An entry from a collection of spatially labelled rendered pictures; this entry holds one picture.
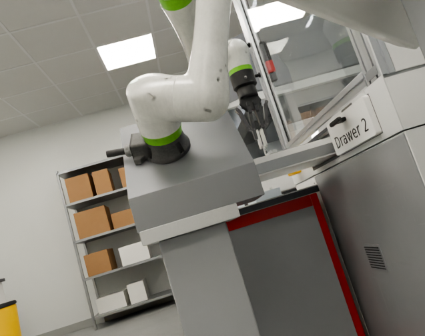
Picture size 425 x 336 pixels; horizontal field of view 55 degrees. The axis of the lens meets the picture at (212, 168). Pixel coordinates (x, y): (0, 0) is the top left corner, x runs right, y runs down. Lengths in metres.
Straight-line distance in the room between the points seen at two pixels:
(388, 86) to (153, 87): 0.60
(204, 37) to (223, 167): 0.36
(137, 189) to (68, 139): 4.97
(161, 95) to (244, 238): 0.71
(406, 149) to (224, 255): 0.55
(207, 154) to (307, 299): 0.72
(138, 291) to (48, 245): 1.45
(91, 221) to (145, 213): 4.28
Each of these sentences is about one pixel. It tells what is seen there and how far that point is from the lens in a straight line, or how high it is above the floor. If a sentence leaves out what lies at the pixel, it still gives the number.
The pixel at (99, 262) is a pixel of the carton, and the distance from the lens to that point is 5.42.
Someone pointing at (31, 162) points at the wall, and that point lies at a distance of 6.24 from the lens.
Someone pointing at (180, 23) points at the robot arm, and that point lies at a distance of 1.44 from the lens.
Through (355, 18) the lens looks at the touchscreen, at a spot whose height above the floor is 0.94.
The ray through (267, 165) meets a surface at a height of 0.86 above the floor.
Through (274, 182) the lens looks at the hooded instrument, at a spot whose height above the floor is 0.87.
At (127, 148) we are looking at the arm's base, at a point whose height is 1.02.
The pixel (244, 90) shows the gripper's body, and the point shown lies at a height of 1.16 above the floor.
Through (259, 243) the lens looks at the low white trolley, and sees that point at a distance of 1.62.
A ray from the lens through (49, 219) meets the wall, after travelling 6.05.
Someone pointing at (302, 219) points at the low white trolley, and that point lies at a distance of 1.65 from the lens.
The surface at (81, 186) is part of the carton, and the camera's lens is 5.51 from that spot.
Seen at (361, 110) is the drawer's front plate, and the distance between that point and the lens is 1.20.
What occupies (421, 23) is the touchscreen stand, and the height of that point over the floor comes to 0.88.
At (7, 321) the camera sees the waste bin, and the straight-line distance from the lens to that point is 3.72.
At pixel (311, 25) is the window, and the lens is 1.46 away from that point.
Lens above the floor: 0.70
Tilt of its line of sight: 8 degrees up
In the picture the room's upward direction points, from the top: 17 degrees counter-clockwise
